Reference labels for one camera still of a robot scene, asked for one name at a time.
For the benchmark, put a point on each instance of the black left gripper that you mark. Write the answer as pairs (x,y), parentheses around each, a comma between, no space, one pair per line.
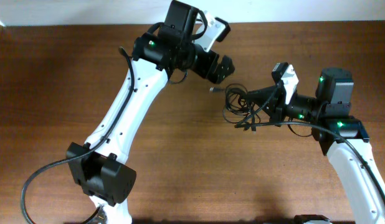
(215,70)

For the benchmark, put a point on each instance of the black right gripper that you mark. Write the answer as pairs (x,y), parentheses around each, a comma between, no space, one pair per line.
(273,99)

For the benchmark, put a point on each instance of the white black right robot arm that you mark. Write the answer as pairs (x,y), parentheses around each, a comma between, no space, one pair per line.
(343,138)

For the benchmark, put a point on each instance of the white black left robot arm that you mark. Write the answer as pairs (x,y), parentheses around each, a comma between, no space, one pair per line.
(183,41)

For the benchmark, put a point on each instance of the black object at bottom edge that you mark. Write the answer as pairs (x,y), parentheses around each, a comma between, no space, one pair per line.
(311,219)

